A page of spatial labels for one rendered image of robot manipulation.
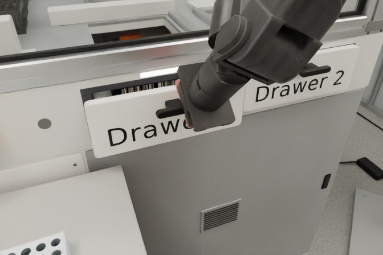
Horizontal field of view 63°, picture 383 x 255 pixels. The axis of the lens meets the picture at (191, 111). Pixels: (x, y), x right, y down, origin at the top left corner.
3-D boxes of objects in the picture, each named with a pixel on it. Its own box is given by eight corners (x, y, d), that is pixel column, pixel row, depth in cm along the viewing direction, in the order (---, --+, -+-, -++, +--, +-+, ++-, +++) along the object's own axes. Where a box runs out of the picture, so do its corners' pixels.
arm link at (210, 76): (208, 75, 35) (256, 87, 36) (217, 23, 37) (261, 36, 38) (193, 96, 41) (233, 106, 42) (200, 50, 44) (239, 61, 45)
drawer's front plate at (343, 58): (347, 89, 77) (361, 46, 71) (242, 112, 68) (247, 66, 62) (342, 86, 78) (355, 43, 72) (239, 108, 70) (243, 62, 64)
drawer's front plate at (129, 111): (241, 124, 64) (246, 76, 58) (95, 159, 56) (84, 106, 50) (237, 120, 66) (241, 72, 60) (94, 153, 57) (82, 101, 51)
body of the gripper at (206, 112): (212, 64, 51) (229, 41, 44) (232, 124, 49) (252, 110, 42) (174, 70, 49) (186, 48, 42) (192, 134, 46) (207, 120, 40)
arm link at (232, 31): (239, 37, 29) (305, 70, 33) (250, -57, 33) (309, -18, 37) (180, 78, 39) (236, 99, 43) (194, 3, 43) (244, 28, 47)
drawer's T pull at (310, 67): (330, 72, 66) (332, 66, 66) (301, 78, 64) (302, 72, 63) (319, 65, 69) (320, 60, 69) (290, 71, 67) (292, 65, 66)
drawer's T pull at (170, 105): (199, 111, 54) (199, 104, 53) (157, 120, 52) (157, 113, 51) (192, 101, 57) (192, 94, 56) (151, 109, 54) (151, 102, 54)
